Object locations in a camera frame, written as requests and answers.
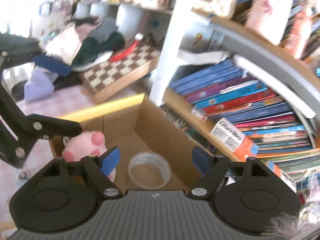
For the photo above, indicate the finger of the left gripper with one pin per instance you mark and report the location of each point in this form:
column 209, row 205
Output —
column 52, row 64
column 50, row 126

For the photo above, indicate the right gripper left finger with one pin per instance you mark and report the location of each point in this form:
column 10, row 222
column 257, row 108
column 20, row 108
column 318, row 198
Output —
column 97, row 170

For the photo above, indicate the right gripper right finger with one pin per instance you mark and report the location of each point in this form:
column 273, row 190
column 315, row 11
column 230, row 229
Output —
column 213, row 170

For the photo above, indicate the pink plush pig toy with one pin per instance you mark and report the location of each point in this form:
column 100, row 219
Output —
column 86, row 144

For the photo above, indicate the white tape roll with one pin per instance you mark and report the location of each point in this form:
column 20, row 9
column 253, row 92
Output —
column 148, row 171

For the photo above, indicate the orange white medicine box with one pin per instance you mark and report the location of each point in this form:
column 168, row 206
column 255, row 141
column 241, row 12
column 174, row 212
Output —
column 235, row 140

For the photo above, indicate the pile of clothes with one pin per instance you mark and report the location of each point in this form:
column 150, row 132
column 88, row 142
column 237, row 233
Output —
column 80, row 46

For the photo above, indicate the yellow cardboard box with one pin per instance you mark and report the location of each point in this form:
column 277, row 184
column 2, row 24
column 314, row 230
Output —
column 135, row 124

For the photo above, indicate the wooden chess board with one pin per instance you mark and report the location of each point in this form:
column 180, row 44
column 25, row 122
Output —
column 108, row 78

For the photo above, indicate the row of leaning books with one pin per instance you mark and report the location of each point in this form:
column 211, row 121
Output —
column 211, row 92

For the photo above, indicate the pink cup on shelf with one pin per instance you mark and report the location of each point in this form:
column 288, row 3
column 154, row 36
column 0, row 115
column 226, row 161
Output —
column 268, row 18

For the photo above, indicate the white bookshelf frame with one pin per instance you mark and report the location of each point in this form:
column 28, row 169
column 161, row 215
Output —
column 289, row 77

